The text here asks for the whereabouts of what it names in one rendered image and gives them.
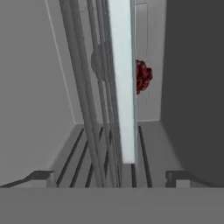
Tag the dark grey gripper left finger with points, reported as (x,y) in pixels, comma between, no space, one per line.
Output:
(38,175)

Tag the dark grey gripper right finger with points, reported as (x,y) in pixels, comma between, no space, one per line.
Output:
(172,176)

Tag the grey oven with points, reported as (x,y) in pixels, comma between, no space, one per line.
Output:
(32,87)

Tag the oven door with pale glass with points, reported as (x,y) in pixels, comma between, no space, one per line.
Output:
(123,87)

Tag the dark red cake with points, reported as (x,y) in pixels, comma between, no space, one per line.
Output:
(143,76)

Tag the dark grey side panel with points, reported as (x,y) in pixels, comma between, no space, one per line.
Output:
(195,87)

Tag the round grey knob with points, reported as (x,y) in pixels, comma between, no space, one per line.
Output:
(96,62)

